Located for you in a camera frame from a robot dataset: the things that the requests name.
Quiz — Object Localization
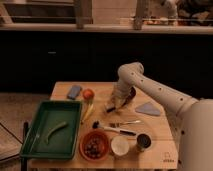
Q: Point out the red tomato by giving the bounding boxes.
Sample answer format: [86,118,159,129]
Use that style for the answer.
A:
[82,89,94,100]

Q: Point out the blue sponge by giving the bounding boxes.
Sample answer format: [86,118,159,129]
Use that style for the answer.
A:
[67,85,82,100]

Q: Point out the silver fork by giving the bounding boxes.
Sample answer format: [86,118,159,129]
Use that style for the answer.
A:
[109,120,141,128]

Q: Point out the yellow banana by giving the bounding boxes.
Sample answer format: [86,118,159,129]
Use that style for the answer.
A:
[81,104,94,124]

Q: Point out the dark metal can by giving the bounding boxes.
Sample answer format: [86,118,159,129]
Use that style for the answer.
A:
[136,134,151,152]

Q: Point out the blue triangular cloth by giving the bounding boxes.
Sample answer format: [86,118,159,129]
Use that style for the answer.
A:
[135,102,161,116]

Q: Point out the orange bowl with berries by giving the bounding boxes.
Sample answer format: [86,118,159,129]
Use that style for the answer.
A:
[79,130,110,162]

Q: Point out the black bowl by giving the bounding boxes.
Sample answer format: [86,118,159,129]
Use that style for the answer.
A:
[123,87,136,106]

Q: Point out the white cup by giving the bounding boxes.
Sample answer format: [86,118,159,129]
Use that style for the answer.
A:
[111,136,130,156]

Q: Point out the green plastic tray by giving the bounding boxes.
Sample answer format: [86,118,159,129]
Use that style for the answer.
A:
[20,101,82,160]

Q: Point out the black cabinet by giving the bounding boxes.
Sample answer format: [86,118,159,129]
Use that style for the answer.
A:
[0,31,213,98]

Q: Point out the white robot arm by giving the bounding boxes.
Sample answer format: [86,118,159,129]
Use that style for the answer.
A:
[108,62,213,171]

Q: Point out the green bean pod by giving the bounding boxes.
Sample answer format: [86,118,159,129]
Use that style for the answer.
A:
[45,122,68,144]

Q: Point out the black and white eraser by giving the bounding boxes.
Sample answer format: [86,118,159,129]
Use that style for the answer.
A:
[106,106,115,113]

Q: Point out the black handled brush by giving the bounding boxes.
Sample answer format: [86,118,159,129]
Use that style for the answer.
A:
[92,121,136,136]

